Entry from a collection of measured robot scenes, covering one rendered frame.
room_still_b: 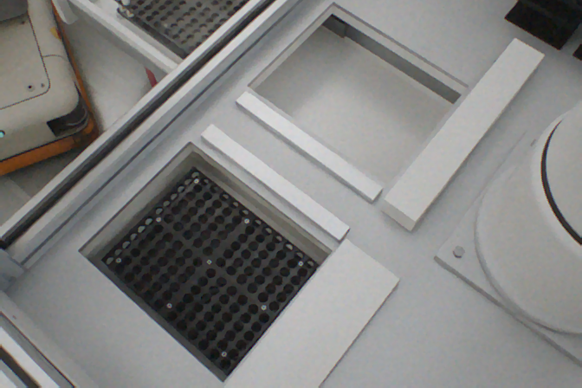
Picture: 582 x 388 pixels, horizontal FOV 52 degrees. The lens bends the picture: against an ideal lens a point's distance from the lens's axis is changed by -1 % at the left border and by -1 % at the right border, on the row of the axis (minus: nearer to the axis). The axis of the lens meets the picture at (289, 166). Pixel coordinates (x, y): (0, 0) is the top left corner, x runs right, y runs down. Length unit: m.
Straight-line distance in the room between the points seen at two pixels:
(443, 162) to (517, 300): 0.18
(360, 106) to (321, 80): 0.08
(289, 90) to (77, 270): 0.44
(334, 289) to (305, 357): 0.08
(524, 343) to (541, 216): 0.19
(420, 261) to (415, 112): 0.31
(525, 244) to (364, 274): 0.19
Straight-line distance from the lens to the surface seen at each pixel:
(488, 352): 0.74
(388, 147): 0.94
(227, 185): 0.89
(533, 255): 0.66
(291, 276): 0.77
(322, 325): 0.70
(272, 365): 0.69
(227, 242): 0.79
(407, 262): 0.75
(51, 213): 0.76
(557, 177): 0.59
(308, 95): 0.98
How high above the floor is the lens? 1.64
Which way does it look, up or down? 63 degrees down
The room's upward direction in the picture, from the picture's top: straight up
